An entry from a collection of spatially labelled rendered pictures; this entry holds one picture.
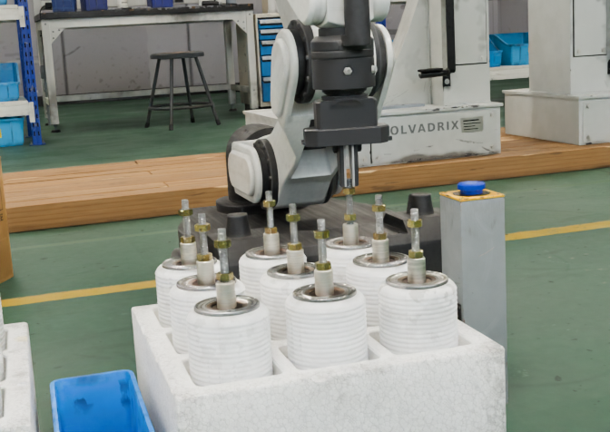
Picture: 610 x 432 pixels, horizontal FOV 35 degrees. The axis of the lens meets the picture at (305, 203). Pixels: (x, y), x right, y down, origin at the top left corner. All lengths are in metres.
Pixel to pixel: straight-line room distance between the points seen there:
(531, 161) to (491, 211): 2.20
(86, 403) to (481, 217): 0.60
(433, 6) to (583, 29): 0.60
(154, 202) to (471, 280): 1.85
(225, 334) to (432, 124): 2.46
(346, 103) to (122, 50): 8.25
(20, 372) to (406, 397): 0.45
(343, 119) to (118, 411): 0.50
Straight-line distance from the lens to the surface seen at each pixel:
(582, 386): 1.57
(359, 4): 1.31
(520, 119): 4.13
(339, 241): 1.41
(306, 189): 1.89
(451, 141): 3.51
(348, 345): 1.13
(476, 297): 1.41
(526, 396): 1.52
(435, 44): 3.59
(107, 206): 3.10
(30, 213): 3.08
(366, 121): 1.35
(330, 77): 1.33
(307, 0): 1.33
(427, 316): 1.15
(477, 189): 1.40
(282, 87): 1.64
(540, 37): 3.98
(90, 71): 9.52
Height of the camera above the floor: 0.56
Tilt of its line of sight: 10 degrees down
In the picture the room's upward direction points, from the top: 3 degrees counter-clockwise
